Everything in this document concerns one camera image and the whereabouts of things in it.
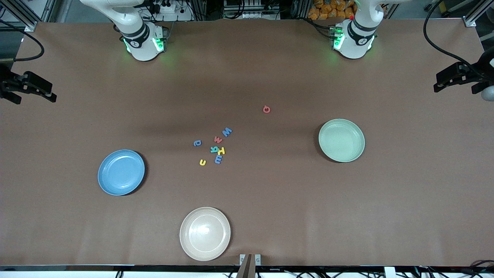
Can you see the blue small letter m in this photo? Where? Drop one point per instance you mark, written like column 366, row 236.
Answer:
column 218, row 159

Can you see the blue plate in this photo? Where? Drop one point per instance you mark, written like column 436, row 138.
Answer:
column 119, row 173

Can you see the yellow capital letter H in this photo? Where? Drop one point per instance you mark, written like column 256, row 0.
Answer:
column 222, row 151

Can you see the orange fruit pile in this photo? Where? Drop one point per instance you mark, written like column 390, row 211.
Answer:
column 324, row 9

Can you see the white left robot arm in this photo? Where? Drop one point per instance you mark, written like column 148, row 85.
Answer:
column 355, row 42

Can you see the white power strip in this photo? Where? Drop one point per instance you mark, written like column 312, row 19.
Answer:
column 170, row 7

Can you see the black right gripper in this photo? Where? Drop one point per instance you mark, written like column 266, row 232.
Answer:
column 7, row 84

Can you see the green plate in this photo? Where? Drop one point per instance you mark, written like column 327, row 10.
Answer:
column 341, row 141

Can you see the red small letter w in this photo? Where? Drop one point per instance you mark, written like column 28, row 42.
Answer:
column 218, row 139

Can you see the teal capital letter R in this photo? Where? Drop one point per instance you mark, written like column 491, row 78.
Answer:
column 213, row 150

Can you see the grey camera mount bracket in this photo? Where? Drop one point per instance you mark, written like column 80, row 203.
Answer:
column 247, row 266

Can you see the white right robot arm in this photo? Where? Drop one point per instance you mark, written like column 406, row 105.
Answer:
column 142, row 46

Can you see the aluminium frame post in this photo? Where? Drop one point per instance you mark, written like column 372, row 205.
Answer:
column 469, row 22
column 30, row 26

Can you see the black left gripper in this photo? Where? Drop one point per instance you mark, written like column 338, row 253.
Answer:
column 469, row 73

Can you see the blue small letter a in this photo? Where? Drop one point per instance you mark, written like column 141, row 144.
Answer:
column 198, row 143

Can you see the blue capital letter W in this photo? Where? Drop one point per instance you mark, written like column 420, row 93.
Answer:
column 227, row 132

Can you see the beige plate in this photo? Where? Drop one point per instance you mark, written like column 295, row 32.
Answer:
column 204, row 233

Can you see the grey equipment rack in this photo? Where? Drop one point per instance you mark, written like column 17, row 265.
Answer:
column 251, row 7

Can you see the brown table mat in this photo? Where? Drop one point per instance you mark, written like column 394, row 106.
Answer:
column 270, row 193

